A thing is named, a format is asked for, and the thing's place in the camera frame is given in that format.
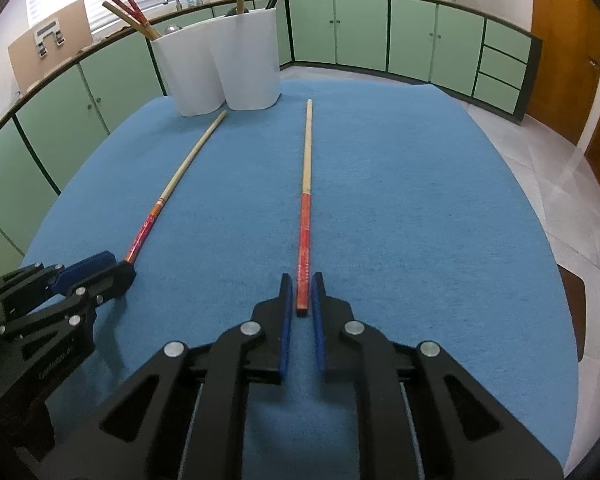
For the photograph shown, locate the green lower kitchen cabinets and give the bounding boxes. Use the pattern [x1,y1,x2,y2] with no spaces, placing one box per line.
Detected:
[0,0,542,274]

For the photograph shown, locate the wooden chair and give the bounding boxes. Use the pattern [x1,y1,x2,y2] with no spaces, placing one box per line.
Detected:
[558,266,586,362]

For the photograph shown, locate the bamboo chopstick in left cup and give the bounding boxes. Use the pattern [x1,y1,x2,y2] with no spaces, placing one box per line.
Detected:
[102,1,157,40]

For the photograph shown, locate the cardboard board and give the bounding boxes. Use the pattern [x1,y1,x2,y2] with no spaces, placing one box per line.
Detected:
[8,0,93,94]

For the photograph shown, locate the white utensil cup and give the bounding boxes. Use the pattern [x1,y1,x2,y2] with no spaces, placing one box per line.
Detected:
[209,9,280,110]
[152,22,225,117]

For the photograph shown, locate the metal spoon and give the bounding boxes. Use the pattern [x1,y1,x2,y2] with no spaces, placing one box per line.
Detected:
[164,24,182,35]

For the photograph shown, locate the wooden door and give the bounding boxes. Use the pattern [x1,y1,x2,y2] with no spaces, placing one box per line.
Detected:
[527,0,600,144]

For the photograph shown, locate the white left utensil cup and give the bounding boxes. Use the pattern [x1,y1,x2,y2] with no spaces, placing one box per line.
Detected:
[152,22,225,117]

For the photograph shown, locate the blue table cloth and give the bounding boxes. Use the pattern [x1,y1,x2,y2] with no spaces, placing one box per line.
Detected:
[26,79,578,462]

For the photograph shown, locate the red bamboo chopstick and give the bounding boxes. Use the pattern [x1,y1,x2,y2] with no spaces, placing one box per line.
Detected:
[124,110,228,264]
[296,99,313,316]
[106,0,145,25]
[122,0,160,38]

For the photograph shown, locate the white right utensil cup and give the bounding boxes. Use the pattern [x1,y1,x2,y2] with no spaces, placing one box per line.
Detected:
[209,9,280,110]

